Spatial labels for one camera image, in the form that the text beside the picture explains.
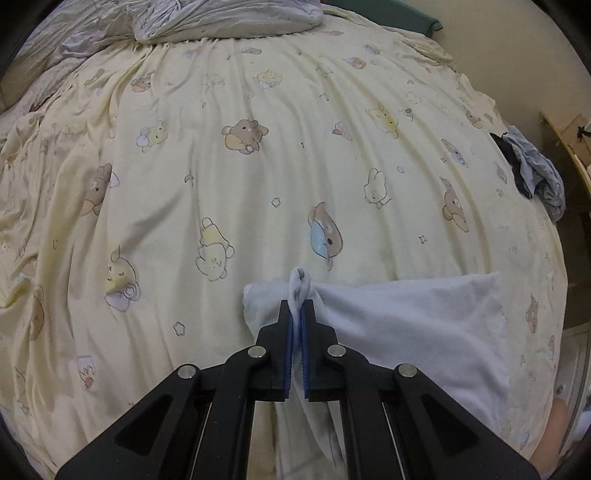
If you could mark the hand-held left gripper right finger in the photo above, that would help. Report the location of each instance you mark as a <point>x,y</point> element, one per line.
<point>305,364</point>

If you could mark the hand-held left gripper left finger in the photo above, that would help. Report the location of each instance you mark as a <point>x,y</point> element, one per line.
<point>289,364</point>

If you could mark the white printed t-shirt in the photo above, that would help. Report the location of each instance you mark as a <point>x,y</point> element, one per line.
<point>392,323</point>

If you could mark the yellow cartoon-print bed sheet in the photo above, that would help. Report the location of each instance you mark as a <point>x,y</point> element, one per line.
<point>231,184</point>

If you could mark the person's right leg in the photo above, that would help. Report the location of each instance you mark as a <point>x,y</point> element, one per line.
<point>551,438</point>

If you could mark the white cabinet door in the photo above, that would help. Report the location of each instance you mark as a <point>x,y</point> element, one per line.
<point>572,369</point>

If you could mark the grey shorts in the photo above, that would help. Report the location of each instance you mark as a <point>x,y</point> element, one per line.
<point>547,180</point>

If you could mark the wooden table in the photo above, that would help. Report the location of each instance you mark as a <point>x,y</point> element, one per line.
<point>558,134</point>

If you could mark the teal orange-striped mattress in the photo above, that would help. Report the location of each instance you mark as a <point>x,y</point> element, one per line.
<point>392,14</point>

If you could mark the pale patterned pillow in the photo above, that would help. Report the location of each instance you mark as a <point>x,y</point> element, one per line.
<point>41,60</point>

